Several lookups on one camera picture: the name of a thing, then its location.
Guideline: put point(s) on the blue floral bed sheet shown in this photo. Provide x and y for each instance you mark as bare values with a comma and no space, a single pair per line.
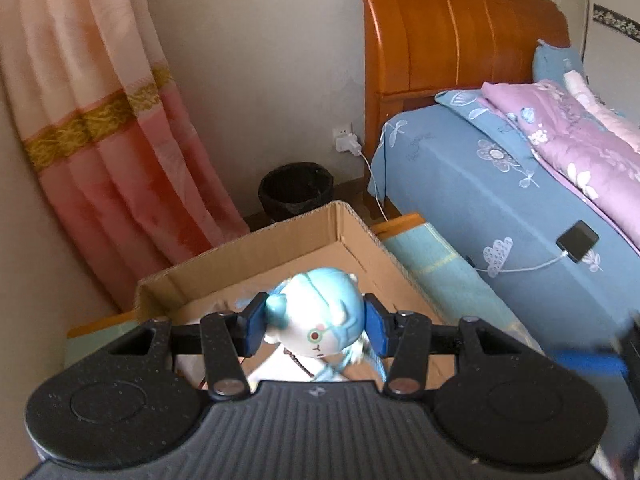
450,185

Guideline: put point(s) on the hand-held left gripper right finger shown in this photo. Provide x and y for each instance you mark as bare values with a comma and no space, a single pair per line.
375,330

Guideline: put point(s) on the white charger plug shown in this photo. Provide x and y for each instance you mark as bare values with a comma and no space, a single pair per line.
349,144

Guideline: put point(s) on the blue-haired doll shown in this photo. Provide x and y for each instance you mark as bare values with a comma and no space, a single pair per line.
320,310

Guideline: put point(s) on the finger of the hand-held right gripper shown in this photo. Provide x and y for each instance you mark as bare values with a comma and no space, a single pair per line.
590,362

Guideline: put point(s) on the blue floral pillow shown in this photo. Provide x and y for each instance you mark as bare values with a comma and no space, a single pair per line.
480,110

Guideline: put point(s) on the cardboard box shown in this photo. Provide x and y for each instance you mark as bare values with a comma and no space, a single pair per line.
300,240

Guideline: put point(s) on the purple floral quilt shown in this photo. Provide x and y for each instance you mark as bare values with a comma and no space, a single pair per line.
575,135

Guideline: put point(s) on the pink patterned curtain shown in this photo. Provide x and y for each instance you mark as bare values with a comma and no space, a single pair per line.
100,135

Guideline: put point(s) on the plain blue pillow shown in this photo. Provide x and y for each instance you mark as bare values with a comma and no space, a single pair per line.
552,60

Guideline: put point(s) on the pale pink blanket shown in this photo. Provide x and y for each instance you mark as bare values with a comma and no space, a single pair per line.
610,115

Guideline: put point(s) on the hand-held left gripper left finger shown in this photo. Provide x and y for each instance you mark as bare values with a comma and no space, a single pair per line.
252,327

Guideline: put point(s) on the wooden bed headboard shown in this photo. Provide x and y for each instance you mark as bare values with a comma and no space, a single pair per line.
450,35

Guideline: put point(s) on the patterned wall border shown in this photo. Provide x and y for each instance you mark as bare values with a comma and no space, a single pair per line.
617,21

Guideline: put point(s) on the black trash bin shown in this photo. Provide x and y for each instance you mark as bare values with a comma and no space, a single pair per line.
295,190

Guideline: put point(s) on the black smartphone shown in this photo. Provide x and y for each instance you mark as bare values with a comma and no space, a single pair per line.
577,241

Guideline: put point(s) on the white wall socket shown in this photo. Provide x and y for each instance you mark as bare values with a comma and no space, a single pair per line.
341,130

